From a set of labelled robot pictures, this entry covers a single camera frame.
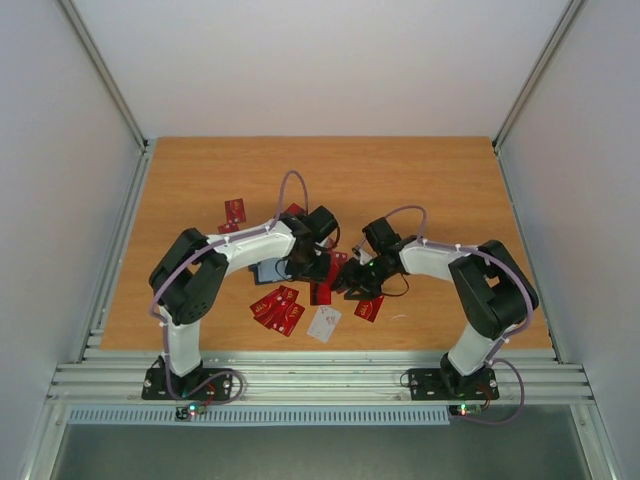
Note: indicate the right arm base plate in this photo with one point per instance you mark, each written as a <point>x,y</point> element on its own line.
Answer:
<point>431,384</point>

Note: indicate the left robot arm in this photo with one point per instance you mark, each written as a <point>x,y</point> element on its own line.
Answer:
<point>186,282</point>

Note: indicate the right aluminium corner post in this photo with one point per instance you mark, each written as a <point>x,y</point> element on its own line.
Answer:
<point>551,47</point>

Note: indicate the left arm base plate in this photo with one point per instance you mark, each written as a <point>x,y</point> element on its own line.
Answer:
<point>215,385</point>

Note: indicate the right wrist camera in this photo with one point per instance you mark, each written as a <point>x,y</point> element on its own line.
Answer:
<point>360,254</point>

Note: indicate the blue leather card holder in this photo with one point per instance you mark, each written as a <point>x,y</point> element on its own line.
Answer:
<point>269,271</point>

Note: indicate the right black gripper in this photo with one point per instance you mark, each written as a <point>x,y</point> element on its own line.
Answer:
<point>353,275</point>

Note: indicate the aluminium corner post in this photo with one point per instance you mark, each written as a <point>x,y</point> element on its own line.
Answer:
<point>90,47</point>
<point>551,47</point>

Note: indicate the red card far left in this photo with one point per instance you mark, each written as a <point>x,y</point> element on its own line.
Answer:
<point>235,211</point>

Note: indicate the red card magnetic stripe back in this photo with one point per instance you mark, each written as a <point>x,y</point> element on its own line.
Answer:
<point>294,209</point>

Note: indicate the grey slotted cable duct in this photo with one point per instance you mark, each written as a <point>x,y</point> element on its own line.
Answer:
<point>264,416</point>

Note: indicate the controller board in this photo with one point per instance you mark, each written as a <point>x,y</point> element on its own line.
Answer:
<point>190,412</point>
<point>467,410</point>

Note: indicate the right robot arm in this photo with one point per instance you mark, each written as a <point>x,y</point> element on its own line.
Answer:
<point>495,295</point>

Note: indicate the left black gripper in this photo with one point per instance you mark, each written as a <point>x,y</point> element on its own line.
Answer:
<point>319,275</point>

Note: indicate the right controller board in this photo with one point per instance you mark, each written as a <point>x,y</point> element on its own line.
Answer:
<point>467,410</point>

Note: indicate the red stripe card lower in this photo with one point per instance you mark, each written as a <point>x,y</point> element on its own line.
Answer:
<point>320,294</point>

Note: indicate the aluminium rail frame front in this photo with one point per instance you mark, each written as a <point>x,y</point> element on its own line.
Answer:
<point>321,377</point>

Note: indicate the left aluminium corner post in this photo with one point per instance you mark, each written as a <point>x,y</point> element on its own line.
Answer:
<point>90,47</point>

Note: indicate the red card near left gripper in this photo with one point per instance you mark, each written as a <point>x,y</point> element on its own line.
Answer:
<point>228,228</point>

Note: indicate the left controller board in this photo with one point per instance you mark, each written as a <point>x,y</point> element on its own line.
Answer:
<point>190,412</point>

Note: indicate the white card bottom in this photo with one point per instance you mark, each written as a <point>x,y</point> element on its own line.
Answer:
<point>324,323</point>

